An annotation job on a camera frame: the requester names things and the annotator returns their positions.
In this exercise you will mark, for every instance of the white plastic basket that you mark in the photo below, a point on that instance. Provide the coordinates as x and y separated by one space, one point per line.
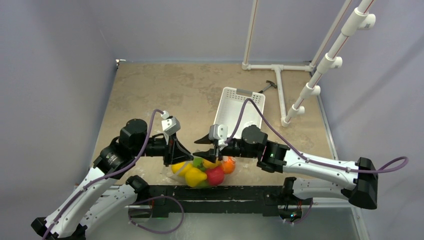
230 106

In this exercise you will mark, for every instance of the yellow bell pepper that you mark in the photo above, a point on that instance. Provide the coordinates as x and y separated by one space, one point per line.
194 177

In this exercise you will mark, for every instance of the white pvc pipe frame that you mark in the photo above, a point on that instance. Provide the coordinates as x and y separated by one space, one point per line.
359 19

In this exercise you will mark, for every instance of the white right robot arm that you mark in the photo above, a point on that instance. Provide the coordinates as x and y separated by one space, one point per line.
354 181

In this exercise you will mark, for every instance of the black hammer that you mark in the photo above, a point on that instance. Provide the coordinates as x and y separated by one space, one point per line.
270 84

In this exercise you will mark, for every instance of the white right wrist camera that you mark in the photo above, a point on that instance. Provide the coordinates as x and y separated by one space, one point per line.
218 134

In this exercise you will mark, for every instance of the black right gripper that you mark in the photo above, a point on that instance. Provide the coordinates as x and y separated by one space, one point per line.
215 149

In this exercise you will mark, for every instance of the green ridged squash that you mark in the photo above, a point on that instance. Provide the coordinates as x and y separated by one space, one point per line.
198 163

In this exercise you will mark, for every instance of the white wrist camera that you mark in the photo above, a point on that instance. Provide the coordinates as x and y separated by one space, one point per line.
170 124
218 134

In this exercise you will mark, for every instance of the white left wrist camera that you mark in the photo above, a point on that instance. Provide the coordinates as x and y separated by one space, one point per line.
170 124

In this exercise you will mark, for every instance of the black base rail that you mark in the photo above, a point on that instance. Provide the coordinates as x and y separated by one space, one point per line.
248 202

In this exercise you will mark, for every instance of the yellow mango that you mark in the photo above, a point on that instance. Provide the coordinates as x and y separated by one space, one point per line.
180 169

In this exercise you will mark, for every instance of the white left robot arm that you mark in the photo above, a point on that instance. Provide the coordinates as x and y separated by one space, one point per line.
95 199

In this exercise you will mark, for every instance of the orange fruit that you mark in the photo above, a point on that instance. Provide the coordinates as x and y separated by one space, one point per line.
228 165

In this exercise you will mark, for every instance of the clear zip top bag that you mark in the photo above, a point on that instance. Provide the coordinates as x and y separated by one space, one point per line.
168 173

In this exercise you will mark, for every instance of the red apple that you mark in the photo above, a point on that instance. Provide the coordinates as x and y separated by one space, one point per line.
215 176

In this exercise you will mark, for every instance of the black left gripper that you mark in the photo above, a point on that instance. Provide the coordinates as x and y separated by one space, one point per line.
176 152

